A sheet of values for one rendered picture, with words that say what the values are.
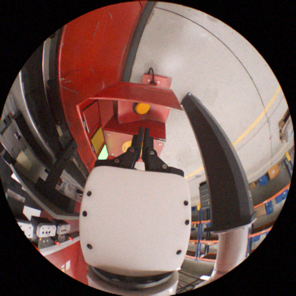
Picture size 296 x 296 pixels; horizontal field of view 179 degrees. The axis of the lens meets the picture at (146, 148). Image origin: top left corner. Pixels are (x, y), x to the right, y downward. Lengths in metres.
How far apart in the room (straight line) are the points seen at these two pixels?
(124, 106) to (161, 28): 0.91
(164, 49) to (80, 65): 0.75
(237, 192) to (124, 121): 0.40
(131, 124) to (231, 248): 0.51
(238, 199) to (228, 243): 0.16
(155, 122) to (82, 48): 0.33
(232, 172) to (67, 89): 0.57
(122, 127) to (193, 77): 0.86
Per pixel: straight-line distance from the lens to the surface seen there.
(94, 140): 0.21
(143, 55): 0.96
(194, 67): 0.99
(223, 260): 0.43
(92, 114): 0.19
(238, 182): 0.37
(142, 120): 0.27
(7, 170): 1.00
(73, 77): 0.33
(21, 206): 0.51
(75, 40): 0.33
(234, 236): 0.40
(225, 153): 0.41
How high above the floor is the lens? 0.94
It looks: 41 degrees down
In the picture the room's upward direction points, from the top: 170 degrees counter-clockwise
